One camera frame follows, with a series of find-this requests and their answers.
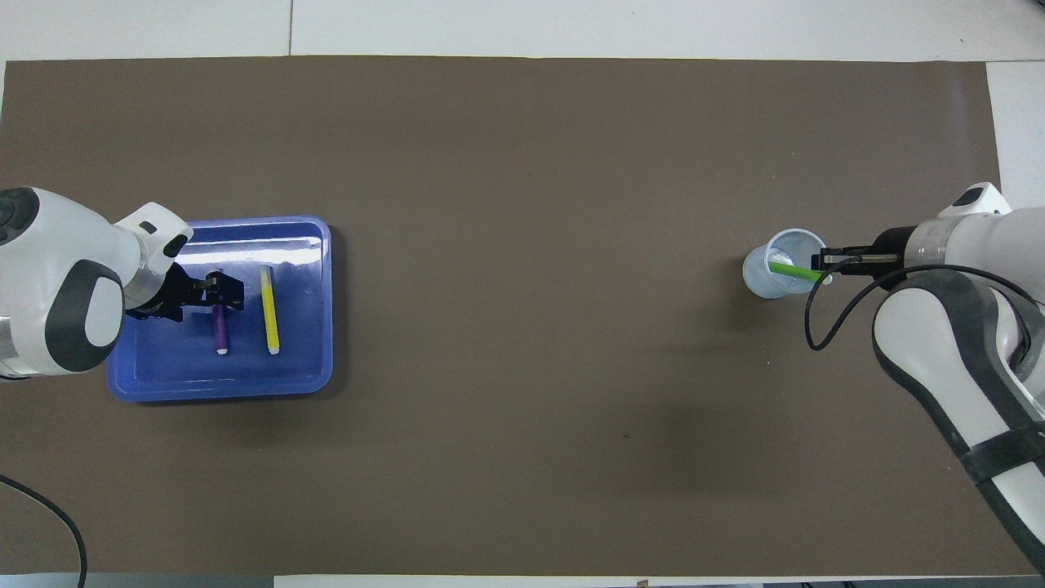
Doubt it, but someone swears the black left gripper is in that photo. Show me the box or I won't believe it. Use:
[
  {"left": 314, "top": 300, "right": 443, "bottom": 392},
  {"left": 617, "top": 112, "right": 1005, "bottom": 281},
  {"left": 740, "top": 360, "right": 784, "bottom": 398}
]
[{"left": 131, "top": 265, "right": 244, "bottom": 321}]

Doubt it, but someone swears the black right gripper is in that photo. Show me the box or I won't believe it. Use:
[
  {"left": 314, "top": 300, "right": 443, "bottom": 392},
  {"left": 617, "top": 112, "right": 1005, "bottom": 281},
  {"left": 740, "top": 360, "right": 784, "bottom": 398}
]
[{"left": 810, "top": 226, "right": 919, "bottom": 291}]

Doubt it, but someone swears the green pen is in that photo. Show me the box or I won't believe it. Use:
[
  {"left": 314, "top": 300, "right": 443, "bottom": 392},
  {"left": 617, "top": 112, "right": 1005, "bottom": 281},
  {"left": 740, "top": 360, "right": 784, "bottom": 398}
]
[{"left": 767, "top": 260, "right": 834, "bottom": 287}]

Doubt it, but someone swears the yellow pen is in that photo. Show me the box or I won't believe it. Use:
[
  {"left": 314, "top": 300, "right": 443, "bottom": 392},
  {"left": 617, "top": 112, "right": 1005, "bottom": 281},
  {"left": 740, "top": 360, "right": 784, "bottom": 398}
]
[{"left": 260, "top": 265, "right": 281, "bottom": 356}]

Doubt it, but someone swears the blue plastic tray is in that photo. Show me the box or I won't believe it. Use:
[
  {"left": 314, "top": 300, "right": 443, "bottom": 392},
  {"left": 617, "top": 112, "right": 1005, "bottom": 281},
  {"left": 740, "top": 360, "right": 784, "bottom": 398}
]
[{"left": 109, "top": 216, "right": 334, "bottom": 403}]

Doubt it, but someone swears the translucent plastic cup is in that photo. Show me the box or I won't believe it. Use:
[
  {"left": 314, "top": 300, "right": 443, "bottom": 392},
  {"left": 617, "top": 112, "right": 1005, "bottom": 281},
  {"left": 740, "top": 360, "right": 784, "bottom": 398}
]
[{"left": 741, "top": 228, "right": 829, "bottom": 301}]

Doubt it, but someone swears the brown table mat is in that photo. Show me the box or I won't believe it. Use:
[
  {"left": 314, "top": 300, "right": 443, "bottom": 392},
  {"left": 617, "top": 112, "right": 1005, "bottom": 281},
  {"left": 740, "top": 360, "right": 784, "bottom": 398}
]
[{"left": 0, "top": 56, "right": 1038, "bottom": 577}]

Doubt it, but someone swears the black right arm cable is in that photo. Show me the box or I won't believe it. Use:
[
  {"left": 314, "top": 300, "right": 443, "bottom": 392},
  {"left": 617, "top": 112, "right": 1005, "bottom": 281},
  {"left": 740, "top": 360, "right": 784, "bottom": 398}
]
[{"left": 804, "top": 253, "right": 1045, "bottom": 352}]

